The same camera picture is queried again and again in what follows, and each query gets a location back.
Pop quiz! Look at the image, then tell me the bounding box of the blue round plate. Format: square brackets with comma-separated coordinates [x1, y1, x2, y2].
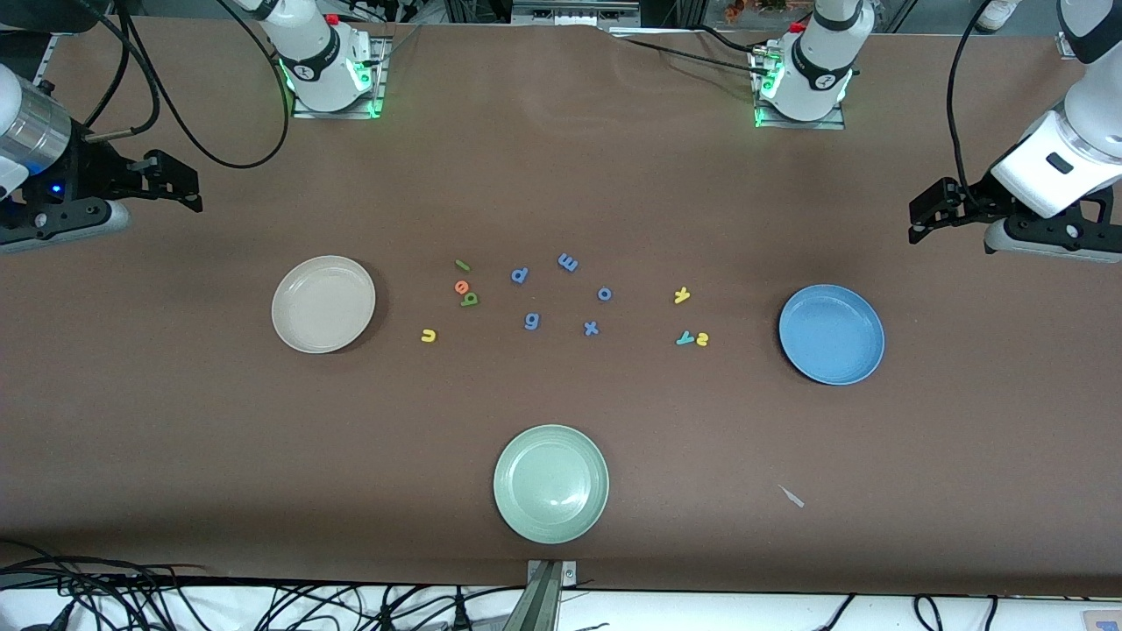
[778, 284, 886, 386]

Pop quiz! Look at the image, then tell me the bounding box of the beige brown round plate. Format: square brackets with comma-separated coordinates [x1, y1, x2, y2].
[271, 255, 377, 355]

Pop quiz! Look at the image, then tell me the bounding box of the brown table cover sheet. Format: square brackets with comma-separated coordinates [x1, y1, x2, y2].
[0, 16, 1122, 597]

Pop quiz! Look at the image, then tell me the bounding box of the pale green round plate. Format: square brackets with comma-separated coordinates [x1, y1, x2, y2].
[493, 424, 610, 545]

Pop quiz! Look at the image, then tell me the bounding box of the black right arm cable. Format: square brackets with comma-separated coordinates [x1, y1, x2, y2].
[79, 0, 292, 169]

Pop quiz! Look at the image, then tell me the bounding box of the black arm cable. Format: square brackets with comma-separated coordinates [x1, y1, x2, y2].
[79, 0, 292, 169]
[947, 0, 1005, 211]

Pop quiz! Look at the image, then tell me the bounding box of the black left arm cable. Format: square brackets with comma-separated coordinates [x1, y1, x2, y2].
[947, 0, 1005, 211]

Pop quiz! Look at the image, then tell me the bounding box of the aluminium table edge rail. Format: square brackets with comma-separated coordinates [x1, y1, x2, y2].
[33, 31, 67, 89]

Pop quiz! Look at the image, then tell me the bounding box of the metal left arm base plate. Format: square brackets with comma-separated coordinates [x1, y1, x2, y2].
[752, 48, 847, 131]

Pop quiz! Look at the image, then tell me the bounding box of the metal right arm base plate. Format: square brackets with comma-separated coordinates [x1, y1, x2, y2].
[292, 35, 387, 119]

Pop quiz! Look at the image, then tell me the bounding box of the black cable lying on table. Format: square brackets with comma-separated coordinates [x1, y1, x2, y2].
[609, 26, 777, 80]

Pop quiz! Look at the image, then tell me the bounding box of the black cable bundle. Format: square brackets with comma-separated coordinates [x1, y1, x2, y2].
[0, 539, 614, 631]

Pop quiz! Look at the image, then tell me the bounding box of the aluminium frame crossbar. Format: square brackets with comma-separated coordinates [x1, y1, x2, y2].
[511, 0, 643, 27]

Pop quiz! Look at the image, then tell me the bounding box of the grey metal camera post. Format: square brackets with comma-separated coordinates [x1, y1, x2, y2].
[524, 559, 578, 631]

